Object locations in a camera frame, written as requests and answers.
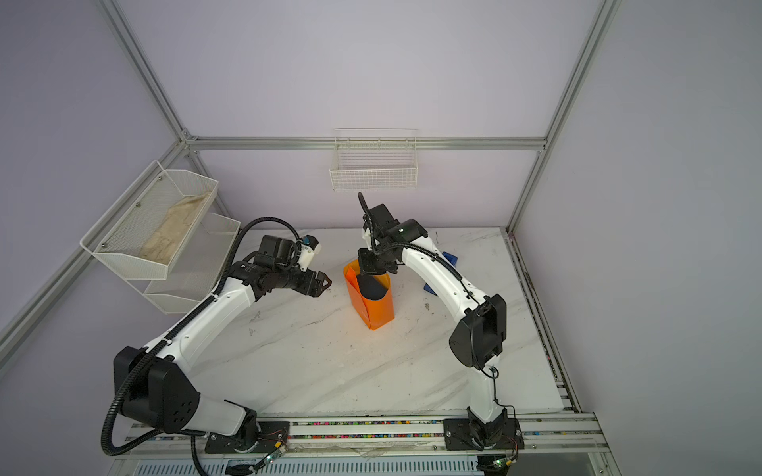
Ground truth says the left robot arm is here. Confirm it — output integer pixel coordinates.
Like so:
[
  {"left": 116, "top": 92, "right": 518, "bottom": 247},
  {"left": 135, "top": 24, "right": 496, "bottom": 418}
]
[{"left": 101, "top": 235, "right": 331, "bottom": 451}]

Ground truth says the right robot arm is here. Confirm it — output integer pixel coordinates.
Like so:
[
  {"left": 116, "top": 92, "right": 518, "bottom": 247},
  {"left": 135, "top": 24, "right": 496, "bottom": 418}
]
[{"left": 358, "top": 194, "right": 508, "bottom": 449}]

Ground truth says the blue tape dispenser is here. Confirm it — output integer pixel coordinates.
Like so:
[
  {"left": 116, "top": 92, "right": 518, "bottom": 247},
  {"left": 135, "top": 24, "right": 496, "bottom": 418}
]
[{"left": 424, "top": 251, "right": 458, "bottom": 296}]

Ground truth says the white lower mesh shelf bin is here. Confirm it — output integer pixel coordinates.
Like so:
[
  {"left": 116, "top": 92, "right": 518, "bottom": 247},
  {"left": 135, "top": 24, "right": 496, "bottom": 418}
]
[{"left": 143, "top": 212, "right": 240, "bottom": 315}]

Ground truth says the white mesh shelf bin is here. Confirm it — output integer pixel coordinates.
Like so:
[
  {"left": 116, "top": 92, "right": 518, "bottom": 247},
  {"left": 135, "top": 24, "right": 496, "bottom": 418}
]
[
  {"left": 79, "top": 162, "right": 218, "bottom": 281},
  {"left": 143, "top": 212, "right": 240, "bottom": 315}
]

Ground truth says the beige cloth in bin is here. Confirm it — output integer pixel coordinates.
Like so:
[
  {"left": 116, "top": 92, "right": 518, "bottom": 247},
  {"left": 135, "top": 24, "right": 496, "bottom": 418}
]
[{"left": 139, "top": 192, "right": 210, "bottom": 265}]

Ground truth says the white upper mesh shelf bin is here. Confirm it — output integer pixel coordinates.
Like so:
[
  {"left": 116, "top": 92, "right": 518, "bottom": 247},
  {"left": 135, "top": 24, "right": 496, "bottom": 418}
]
[{"left": 79, "top": 162, "right": 218, "bottom": 281}]

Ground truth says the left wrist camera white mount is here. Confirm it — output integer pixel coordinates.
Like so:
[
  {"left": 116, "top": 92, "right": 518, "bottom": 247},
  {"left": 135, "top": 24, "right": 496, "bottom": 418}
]
[{"left": 298, "top": 235, "right": 321, "bottom": 272}]

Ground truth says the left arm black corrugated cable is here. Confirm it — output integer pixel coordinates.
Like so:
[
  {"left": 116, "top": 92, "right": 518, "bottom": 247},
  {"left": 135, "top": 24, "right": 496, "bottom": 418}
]
[{"left": 99, "top": 216, "right": 305, "bottom": 476}]

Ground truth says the white wire wall basket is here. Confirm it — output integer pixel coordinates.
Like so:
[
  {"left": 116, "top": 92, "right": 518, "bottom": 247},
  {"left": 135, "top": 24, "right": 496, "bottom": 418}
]
[{"left": 329, "top": 128, "right": 419, "bottom": 192}]

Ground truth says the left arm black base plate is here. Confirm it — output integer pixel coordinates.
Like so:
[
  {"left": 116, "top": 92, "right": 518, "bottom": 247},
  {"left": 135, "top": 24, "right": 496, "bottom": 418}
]
[{"left": 204, "top": 420, "right": 291, "bottom": 454}]

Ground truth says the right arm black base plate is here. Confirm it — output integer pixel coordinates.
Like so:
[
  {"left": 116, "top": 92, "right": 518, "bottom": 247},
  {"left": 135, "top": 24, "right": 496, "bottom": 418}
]
[{"left": 443, "top": 418, "right": 525, "bottom": 451}]

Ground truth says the aluminium frame rail front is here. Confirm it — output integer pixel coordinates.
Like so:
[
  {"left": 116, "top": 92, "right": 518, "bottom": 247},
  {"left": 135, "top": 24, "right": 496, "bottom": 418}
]
[{"left": 110, "top": 413, "right": 621, "bottom": 475}]

